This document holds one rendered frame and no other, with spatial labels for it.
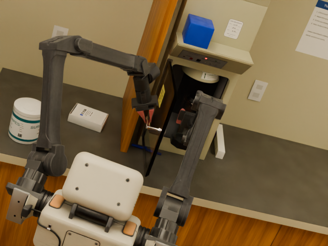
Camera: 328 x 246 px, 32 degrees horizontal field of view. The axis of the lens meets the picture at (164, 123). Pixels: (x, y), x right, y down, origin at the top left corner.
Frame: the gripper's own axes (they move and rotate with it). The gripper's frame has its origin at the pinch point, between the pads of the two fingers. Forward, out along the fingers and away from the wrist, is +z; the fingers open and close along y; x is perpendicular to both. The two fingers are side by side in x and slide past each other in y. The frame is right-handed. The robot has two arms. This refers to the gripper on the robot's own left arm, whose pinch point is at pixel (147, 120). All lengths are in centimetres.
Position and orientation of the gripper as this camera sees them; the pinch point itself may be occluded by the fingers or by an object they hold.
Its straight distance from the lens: 231.5
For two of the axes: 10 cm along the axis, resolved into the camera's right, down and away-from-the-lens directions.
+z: 1.3, 8.5, 5.2
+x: 0.6, 5.1, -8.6
